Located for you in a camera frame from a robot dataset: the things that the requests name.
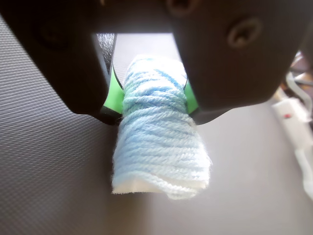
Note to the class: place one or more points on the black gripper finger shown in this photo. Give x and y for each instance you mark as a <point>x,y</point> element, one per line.
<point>232,73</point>
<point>61,61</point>

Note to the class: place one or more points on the blue yarn block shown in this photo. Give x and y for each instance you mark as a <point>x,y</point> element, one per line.
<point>156,147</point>

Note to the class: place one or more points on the white power strip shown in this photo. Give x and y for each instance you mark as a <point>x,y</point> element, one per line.
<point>291,117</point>

